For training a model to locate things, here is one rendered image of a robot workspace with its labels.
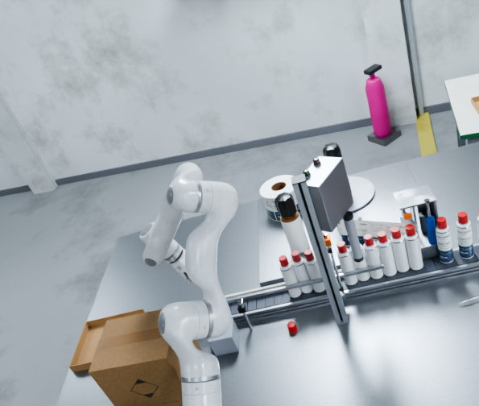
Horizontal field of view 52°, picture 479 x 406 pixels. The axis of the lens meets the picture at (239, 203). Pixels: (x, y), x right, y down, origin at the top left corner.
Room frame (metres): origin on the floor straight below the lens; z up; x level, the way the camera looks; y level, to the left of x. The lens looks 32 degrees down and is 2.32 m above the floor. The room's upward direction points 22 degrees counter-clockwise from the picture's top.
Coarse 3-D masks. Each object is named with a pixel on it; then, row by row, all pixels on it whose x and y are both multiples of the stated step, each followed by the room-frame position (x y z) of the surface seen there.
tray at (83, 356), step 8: (128, 312) 1.82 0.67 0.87; (136, 312) 1.81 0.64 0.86; (144, 312) 1.81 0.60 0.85; (96, 320) 1.86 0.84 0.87; (104, 320) 1.85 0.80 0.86; (88, 328) 1.86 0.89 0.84; (96, 328) 1.85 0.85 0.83; (88, 336) 1.81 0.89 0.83; (96, 336) 1.79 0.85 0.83; (80, 344) 1.76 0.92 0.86; (88, 344) 1.76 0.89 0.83; (96, 344) 1.74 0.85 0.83; (80, 352) 1.73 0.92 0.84; (88, 352) 1.71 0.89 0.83; (72, 360) 1.66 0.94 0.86; (80, 360) 1.68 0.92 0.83; (88, 360) 1.66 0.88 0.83; (72, 368) 1.62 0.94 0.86; (80, 368) 1.62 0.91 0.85; (88, 368) 1.61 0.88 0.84
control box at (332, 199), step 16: (320, 160) 1.43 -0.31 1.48; (336, 160) 1.40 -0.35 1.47; (320, 176) 1.34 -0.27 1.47; (336, 176) 1.36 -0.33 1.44; (320, 192) 1.29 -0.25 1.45; (336, 192) 1.34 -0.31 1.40; (320, 208) 1.30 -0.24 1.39; (336, 208) 1.33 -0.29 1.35; (320, 224) 1.31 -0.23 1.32; (336, 224) 1.31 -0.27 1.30
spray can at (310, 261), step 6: (306, 252) 1.49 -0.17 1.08; (306, 258) 1.48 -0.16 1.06; (312, 258) 1.47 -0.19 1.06; (306, 264) 1.48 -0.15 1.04; (312, 264) 1.46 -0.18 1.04; (312, 270) 1.46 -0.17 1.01; (318, 270) 1.47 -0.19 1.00; (312, 276) 1.47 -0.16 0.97; (318, 276) 1.46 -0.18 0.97; (318, 288) 1.46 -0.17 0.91; (324, 288) 1.47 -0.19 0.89
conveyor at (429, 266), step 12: (456, 252) 1.39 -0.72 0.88; (432, 264) 1.38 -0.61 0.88; (444, 264) 1.36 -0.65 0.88; (456, 264) 1.33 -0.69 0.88; (384, 276) 1.42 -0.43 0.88; (396, 276) 1.39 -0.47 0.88; (300, 288) 1.53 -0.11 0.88; (348, 288) 1.43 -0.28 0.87; (240, 300) 1.60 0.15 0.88; (252, 300) 1.57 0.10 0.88; (264, 300) 1.54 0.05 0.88; (276, 300) 1.52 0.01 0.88; (288, 300) 1.49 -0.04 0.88
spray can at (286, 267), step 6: (282, 258) 1.51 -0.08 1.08; (282, 264) 1.50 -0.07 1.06; (288, 264) 1.50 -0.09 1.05; (282, 270) 1.49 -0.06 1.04; (288, 270) 1.49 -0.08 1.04; (288, 276) 1.49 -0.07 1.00; (294, 276) 1.49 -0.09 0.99; (288, 282) 1.49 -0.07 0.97; (294, 282) 1.49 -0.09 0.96; (294, 288) 1.49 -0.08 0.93; (294, 294) 1.49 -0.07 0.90; (300, 294) 1.49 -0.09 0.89
